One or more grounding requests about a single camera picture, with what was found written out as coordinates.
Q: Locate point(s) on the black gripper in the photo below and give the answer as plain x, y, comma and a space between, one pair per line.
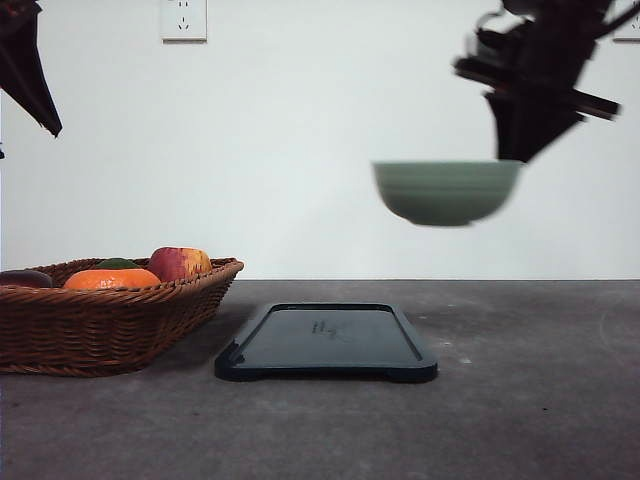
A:
529, 59

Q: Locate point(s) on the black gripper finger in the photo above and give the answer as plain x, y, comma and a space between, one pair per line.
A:
22, 71

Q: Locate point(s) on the green ceramic bowl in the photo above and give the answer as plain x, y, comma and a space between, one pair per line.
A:
447, 192

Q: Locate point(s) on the brown wicker basket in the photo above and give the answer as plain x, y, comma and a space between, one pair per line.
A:
90, 316

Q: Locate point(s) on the dark red apple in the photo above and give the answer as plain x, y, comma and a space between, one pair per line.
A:
25, 278

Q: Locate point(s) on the green lime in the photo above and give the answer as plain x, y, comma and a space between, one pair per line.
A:
116, 263

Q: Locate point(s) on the orange fruit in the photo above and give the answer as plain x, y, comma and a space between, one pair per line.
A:
112, 277

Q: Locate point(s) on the red yellow apple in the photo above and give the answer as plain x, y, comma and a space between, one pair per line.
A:
177, 262

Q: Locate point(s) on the dark rectangular tray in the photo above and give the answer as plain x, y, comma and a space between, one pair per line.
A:
289, 341

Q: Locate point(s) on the white wall socket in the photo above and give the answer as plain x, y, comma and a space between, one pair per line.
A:
183, 22
628, 31

